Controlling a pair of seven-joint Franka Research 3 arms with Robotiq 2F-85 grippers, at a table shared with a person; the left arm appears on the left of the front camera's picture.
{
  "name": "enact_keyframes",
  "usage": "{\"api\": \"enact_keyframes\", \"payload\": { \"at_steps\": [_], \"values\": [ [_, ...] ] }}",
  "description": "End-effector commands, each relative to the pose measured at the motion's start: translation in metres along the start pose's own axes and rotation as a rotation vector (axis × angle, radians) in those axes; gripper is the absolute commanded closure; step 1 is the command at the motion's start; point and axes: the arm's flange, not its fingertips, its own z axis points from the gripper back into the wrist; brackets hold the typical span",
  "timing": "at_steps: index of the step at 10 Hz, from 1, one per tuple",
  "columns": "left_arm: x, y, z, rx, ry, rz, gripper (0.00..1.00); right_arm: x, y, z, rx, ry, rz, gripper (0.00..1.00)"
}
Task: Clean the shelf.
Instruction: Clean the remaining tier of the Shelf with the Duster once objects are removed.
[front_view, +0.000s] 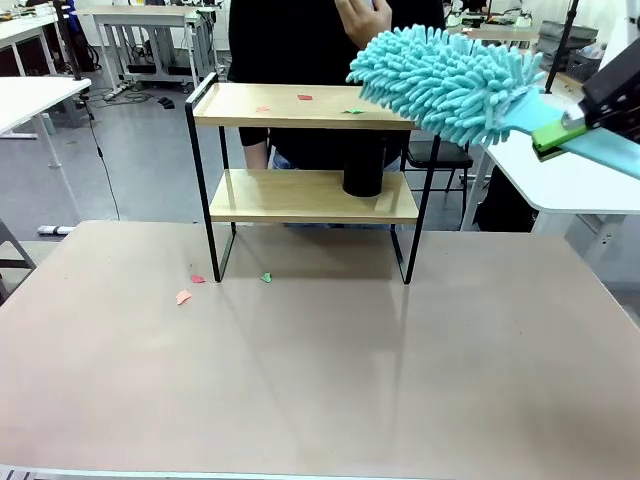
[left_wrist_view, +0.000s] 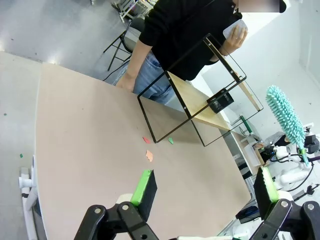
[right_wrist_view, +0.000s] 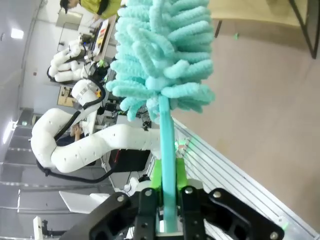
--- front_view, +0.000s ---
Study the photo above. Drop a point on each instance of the white background workbench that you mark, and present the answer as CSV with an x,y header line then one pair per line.
x,y
20,30

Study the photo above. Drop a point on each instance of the black cylinder container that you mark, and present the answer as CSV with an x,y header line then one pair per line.
x,y
362,175

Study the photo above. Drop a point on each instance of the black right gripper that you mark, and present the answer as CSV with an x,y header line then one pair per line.
x,y
617,95

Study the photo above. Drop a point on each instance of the stacked grey crates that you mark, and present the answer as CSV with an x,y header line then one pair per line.
x,y
567,37

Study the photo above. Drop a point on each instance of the white floor power strip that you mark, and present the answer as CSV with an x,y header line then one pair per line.
x,y
119,92

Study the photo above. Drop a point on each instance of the green paper scrap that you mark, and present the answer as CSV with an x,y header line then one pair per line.
x,y
266,277
353,111

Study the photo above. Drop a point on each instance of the black bag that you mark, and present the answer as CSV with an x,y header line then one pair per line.
x,y
505,205

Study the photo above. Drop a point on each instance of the person's left hand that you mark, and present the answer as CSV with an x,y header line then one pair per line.
x,y
362,22

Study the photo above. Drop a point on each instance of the red paper scrap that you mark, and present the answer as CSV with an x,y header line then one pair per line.
x,y
304,97
198,279

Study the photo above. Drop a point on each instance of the grey-legged background desk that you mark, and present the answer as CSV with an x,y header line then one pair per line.
x,y
145,20

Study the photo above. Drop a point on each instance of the white large table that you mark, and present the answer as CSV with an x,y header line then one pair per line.
x,y
565,185

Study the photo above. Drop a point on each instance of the black stand pole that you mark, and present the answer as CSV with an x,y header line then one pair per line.
x,y
562,45
70,45

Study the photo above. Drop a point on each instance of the person's right forearm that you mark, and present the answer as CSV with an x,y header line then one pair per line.
x,y
252,150

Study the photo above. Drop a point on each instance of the teal microfibre duster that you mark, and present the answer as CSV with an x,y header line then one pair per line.
x,y
440,80

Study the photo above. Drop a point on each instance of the black objects on floor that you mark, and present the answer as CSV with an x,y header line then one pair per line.
x,y
166,103

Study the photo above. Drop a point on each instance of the white side table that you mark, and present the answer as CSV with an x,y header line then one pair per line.
x,y
30,97

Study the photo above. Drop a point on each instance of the black chair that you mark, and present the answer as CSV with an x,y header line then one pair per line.
x,y
445,157

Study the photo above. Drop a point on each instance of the person in black shirt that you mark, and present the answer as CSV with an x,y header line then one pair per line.
x,y
300,50

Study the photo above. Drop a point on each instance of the wooden two-tier shelf black frame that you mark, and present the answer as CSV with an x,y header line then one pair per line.
x,y
305,117

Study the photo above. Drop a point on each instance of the cluttered background desk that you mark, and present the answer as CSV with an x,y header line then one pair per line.
x,y
500,32

